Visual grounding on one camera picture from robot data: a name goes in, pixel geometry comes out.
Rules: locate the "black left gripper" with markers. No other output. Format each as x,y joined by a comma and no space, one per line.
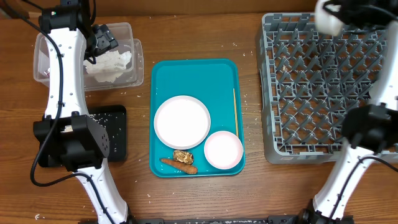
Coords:
106,39

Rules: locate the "white napkin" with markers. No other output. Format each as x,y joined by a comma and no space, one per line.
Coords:
109,66

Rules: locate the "red snack wrapper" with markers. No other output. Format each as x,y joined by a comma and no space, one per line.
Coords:
47,72

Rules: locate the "large white plate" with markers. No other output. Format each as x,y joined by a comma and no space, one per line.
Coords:
182,122

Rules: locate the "white cup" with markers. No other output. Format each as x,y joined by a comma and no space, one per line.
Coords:
325,22

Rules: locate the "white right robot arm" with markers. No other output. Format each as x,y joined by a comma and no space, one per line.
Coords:
367,130

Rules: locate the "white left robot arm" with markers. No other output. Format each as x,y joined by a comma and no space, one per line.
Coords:
67,29

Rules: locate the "black waste tray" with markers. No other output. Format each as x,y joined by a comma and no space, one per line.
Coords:
118,133

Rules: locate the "grey dishwasher rack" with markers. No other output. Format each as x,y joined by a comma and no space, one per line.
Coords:
311,80

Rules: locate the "clear plastic bin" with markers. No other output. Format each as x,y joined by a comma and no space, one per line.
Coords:
132,76

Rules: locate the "teal plastic tray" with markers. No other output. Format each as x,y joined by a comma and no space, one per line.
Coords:
209,80

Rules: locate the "brown food scrap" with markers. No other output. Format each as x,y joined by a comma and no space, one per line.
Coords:
183,157

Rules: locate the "wooden chopstick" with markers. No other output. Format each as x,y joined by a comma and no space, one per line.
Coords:
235,113

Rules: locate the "orange carrot piece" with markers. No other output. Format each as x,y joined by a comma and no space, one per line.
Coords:
186,168

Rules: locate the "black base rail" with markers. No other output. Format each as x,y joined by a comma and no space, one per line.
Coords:
276,219

